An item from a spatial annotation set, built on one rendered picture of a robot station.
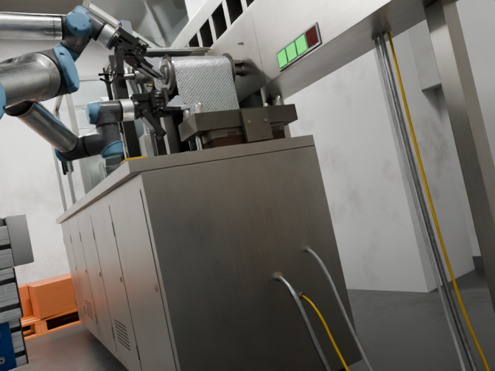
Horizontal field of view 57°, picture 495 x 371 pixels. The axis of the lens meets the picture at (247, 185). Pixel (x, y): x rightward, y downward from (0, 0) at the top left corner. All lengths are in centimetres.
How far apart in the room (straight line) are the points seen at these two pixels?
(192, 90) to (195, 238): 62
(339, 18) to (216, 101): 58
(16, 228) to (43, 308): 336
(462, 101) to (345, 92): 169
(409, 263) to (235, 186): 165
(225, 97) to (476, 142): 91
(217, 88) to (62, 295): 290
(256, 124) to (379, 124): 138
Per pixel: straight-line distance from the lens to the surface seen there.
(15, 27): 156
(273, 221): 148
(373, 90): 285
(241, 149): 146
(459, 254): 315
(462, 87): 135
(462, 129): 136
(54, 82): 120
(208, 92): 176
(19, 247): 91
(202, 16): 226
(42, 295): 424
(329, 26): 147
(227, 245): 140
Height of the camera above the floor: 71
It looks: 2 degrees up
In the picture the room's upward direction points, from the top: 12 degrees counter-clockwise
